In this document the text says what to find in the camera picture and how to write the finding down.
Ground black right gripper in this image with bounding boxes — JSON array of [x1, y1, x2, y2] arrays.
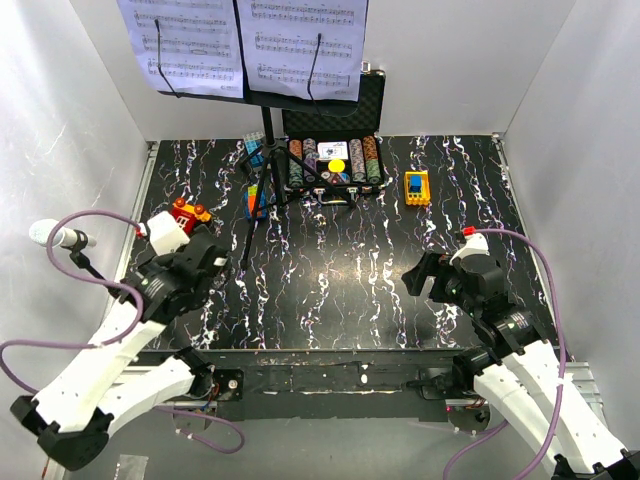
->
[[401, 249, 479, 317]]

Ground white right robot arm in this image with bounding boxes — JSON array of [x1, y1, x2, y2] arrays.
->
[[402, 251, 639, 479]]

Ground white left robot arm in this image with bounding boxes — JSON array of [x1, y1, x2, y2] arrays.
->
[[10, 225, 228, 471]]

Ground red toy bus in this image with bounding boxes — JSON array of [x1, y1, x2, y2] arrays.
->
[[171, 197, 212, 235]]

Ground yellow toy block tray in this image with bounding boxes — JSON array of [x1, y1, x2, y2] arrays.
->
[[404, 171, 431, 207]]

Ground blue orange toy block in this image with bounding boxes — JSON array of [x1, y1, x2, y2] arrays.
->
[[243, 185, 267, 220]]

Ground yellow dealer chip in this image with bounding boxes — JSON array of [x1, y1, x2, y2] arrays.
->
[[328, 159, 346, 174]]

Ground black poker chip case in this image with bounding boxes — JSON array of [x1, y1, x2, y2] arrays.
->
[[282, 70, 386, 204]]

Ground white playing card deck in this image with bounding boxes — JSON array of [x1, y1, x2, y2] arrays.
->
[[317, 141, 349, 161]]

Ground light blue toy block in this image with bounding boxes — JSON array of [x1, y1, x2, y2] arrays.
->
[[243, 131, 265, 169]]

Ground black music stand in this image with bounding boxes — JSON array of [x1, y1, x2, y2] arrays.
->
[[153, 0, 369, 269]]

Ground right sheet music page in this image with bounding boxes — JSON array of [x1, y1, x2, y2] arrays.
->
[[237, 1, 368, 102]]

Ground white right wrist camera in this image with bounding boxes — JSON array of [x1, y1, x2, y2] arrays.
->
[[449, 227, 489, 265]]

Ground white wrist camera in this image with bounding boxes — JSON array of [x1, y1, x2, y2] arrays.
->
[[136, 211, 189, 255], [449, 227, 489, 265]]

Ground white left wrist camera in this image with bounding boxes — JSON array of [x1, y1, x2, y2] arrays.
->
[[136, 211, 189, 255]]

